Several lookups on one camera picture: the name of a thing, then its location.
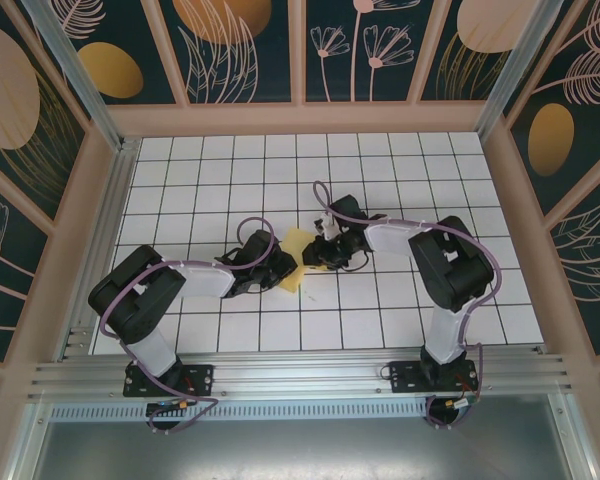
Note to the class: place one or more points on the wide aluminium mounting rail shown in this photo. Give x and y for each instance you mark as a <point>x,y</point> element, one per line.
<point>300,375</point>

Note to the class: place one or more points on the pink flowers wall panel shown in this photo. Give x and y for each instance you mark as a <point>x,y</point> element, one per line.
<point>360,60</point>

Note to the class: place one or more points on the grey metal sheet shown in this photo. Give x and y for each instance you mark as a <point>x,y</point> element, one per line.
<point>300,450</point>

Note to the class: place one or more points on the gold oval feather wall panel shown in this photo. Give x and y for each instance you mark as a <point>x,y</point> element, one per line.
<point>550,140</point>

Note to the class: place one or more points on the aluminium frame side bar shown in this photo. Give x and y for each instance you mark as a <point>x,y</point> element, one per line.
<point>30,445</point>
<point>577,440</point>

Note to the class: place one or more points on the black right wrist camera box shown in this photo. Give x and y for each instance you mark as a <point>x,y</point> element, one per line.
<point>315,252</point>

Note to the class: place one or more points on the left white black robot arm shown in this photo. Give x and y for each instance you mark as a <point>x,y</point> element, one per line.
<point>205,280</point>

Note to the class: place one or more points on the single flower wall panel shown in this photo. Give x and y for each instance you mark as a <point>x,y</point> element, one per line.
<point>5,260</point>

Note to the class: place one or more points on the pink disc gold lines panel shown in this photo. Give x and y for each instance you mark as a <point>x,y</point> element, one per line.
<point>10,90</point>
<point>480,30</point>

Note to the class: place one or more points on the aluminium frame post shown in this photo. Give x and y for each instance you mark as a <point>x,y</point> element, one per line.
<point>515,70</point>
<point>87,85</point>

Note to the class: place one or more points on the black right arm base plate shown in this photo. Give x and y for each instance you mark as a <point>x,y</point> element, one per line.
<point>405,377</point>

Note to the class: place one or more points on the pink leaves wall panel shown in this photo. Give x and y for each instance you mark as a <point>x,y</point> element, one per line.
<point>590,260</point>

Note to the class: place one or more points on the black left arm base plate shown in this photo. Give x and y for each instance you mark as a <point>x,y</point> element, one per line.
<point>200,380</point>

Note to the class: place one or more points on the orange disc leaf wall panel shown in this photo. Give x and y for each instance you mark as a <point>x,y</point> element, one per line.
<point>220,50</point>

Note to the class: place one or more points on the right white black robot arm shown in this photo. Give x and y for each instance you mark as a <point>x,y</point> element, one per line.
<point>395,237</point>

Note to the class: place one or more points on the aluminium side rail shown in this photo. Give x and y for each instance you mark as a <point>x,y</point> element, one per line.
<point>116,200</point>

